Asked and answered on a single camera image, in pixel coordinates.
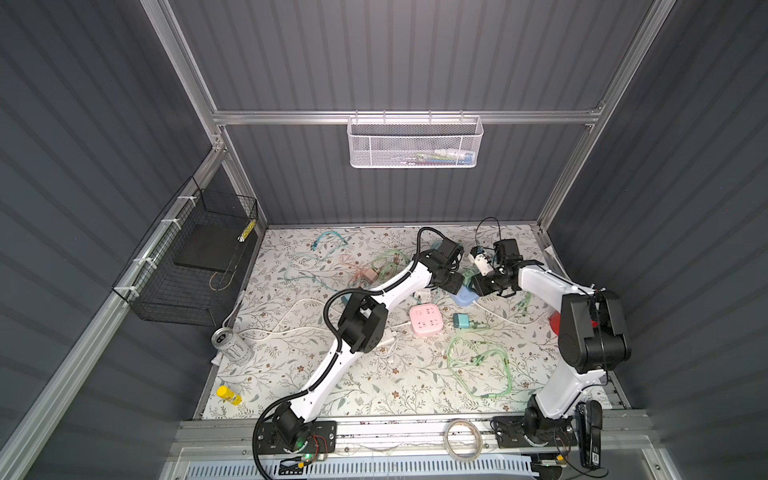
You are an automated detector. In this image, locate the blue power strip cube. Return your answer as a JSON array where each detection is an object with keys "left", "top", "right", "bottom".
[{"left": 449, "top": 286, "right": 479, "bottom": 308}]

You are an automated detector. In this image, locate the red pen cup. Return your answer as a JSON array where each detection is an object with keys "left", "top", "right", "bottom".
[{"left": 549, "top": 311, "right": 561, "bottom": 336}]

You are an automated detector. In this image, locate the teal charger plug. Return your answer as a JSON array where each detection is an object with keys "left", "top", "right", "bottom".
[{"left": 452, "top": 313, "right": 472, "bottom": 330}]

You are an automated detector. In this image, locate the silver drink can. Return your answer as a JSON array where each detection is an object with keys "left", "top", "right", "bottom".
[{"left": 211, "top": 327, "right": 254, "bottom": 365}]

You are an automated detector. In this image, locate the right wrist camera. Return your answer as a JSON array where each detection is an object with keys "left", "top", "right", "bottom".
[{"left": 470, "top": 246, "right": 494, "bottom": 276}]

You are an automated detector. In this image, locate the pink power strip cube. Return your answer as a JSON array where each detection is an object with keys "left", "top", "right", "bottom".
[{"left": 409, "top": 304, "right": 444, "bottom": 338}]

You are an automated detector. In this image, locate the green cable on mat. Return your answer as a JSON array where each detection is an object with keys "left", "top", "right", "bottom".
[{"left": 443, "top": 332, "right": 515, "bottom": 400}]

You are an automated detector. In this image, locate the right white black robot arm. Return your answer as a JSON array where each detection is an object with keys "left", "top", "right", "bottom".
[{"left": 469, "top": 239, "right": 631, "bottom": 446}]

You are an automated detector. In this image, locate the black wire basket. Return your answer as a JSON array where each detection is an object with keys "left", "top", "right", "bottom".
[{"left": 113, "top": 178, "right": 259, "bottom": 327}]

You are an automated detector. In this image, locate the coiled clear cable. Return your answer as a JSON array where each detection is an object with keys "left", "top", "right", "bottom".
[{"left": 443, "top": 418, "right": 484, "bottom": 463}]

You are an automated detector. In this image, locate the white wire mesh basket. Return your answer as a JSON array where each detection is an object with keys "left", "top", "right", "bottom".
[{"left": 346, "top": 115, "right": 484, "bottom": 169}]

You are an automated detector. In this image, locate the green cable of charger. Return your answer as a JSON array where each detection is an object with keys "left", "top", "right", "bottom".
[{"left": 368, "top": 248, "right": 416, "bottom": 286}]

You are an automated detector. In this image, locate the yellow bottle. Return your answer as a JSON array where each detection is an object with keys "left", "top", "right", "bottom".
[{"left": 216, "top": 385, "right": 242, "bottom": 406}]

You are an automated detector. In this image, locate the pink charger plug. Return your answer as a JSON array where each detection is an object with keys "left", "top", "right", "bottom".
[{"left": 361, "top": 268, "right": 379, "bottom": 284}]

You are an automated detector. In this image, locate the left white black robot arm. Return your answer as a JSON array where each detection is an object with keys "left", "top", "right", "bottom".
[{"left": 253, "top": 227, "right": 464, "bottom": 451}]

